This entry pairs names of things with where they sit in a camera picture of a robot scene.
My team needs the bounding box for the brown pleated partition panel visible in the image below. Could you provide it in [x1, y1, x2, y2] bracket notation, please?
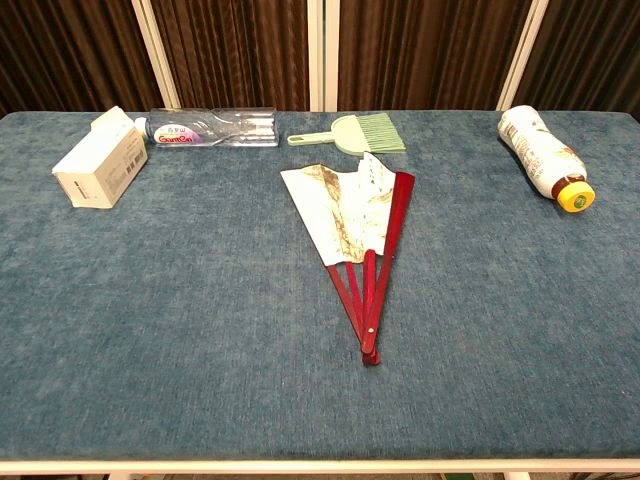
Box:
[132, 0, 320, 112]
[0, 0, 166, 119]
[514, 0, 640, 119]
[319, 0, 549, 112]

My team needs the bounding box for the white drink bottle yellow cap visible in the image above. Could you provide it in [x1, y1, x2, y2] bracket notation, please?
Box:
[496, 104, 597, 215]

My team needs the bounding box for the green hand brush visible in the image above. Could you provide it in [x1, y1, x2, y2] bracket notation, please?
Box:
[286, 111, 407, 155]

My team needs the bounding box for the blue table cloth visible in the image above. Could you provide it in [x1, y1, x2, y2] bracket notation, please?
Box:
[0, 109, 640, 462]

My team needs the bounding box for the red ribbed paper folding fan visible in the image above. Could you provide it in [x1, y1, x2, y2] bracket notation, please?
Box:
[279, 151, 417, 367]

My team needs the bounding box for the white cardboard box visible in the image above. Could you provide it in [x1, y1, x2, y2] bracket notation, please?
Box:
[51, 105, 150, 210]

